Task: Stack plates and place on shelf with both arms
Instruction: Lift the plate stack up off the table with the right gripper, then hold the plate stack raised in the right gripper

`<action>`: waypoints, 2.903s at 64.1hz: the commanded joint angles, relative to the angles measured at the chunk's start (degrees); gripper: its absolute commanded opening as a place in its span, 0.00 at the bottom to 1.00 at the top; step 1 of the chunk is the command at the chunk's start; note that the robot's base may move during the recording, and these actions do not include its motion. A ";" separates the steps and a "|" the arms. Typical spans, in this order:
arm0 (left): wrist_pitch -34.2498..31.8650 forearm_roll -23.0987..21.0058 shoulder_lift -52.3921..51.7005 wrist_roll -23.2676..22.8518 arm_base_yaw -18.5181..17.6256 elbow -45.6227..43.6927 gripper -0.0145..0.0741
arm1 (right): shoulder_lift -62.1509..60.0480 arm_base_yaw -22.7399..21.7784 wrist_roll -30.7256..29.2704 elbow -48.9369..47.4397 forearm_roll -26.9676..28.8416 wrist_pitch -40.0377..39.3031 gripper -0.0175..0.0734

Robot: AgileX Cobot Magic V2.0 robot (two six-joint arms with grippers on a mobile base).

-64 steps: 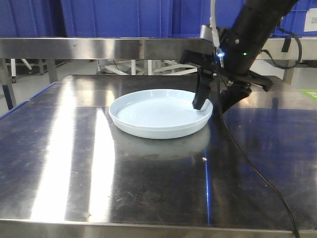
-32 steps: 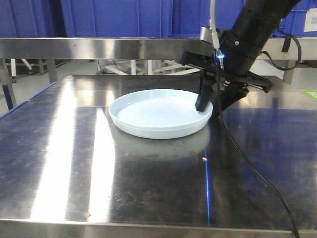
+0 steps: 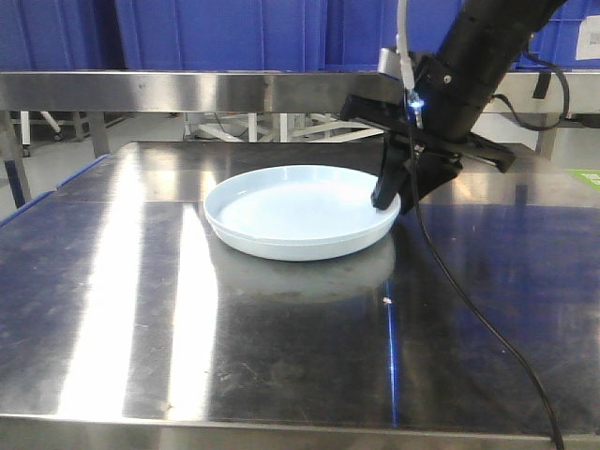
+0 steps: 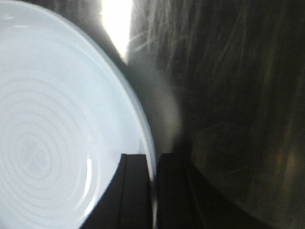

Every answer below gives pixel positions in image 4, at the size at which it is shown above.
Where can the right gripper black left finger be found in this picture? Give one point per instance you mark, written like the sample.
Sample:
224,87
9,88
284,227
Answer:
126,203

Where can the light blue plate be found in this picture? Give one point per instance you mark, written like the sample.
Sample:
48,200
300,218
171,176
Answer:
67,114

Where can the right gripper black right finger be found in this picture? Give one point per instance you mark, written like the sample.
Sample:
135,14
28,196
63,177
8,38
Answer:
186,200

